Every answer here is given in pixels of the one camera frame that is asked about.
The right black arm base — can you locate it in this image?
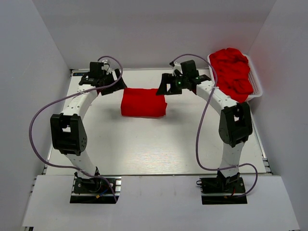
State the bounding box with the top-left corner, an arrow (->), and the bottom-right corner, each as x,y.
196,177 -> 247,205

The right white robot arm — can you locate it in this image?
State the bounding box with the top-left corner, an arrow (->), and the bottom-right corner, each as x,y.
156,60 -> 253,193

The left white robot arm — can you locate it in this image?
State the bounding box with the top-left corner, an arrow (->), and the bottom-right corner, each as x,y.
50,60 -> 127,187

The blue label sticker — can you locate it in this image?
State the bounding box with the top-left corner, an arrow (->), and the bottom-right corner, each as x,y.
72,72 -> 88,77

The red t shirt pile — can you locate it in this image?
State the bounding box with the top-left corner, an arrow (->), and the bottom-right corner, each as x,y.
209,48 -> 253,103

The white plastic basket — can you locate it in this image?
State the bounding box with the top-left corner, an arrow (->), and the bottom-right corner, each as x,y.
207,53 -> 263,102

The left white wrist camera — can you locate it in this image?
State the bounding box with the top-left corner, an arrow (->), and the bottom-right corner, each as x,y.
101,59 -> 112,74

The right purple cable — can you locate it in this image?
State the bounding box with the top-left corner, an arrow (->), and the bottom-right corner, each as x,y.
168,53 -> 258,199

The purple cable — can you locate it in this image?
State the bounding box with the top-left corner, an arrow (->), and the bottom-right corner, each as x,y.
28,55 -> 124,203
168,53 -> 258,199

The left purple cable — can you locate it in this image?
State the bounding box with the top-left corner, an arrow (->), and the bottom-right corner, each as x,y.
28,55 -> 124,203

